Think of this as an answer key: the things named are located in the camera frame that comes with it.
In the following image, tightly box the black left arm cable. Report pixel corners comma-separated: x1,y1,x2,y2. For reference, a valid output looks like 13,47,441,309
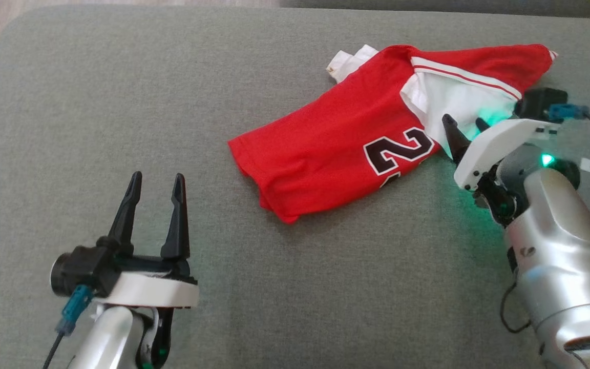
43,284,95,369

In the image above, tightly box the red white-sleeved jersey shirt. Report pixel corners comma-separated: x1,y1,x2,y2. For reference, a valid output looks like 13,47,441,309
228,44,558,224

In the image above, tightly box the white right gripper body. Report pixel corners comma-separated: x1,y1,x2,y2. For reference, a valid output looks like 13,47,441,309
454,119,562,192

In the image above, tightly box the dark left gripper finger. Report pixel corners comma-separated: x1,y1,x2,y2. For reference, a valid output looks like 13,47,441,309
160,173,192,260
107,171,143,257

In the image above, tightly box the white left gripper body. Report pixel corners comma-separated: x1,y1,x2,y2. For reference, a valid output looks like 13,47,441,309
103,255,199,310

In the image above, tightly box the grey sofa seat cushion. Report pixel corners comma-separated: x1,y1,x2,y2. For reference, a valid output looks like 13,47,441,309
0,5,590,369

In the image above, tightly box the grey sofa back cushion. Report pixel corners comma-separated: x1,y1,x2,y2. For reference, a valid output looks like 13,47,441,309
280,0,590,20

